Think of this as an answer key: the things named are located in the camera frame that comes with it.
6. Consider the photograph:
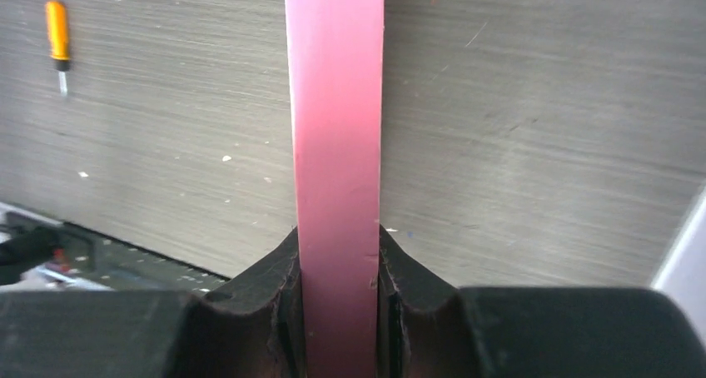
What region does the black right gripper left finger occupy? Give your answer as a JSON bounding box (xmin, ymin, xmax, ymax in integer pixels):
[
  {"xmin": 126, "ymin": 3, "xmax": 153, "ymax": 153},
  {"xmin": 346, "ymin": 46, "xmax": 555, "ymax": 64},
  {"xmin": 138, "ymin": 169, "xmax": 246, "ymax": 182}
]
[{"xmin": 1, "ymin": 232, "xmax": 305, "ymax": 377}]

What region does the pink photo frame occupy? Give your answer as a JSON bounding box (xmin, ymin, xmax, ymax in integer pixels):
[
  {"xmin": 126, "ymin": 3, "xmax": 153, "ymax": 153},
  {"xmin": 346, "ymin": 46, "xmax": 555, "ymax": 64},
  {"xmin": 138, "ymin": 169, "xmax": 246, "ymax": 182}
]
[{"xmin": 285, "ymin": 0, "xmax": 385, "ymax": 377}]

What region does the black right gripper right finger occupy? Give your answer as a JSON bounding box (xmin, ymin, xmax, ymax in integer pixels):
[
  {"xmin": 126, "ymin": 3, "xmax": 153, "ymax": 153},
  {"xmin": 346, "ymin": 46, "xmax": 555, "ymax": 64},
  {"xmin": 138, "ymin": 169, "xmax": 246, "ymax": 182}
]
[{"xmin": 377, "ymin": 230, "xmax": 705, "ymax": 377}]

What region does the orange handled screwdriver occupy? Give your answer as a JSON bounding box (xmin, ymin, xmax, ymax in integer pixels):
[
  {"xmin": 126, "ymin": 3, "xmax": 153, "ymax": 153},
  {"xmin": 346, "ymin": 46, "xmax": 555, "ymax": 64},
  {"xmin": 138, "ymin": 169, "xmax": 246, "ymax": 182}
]
[{"xmin": 45, "ymin": 0, "xmax": 72, "ymax": 97}]

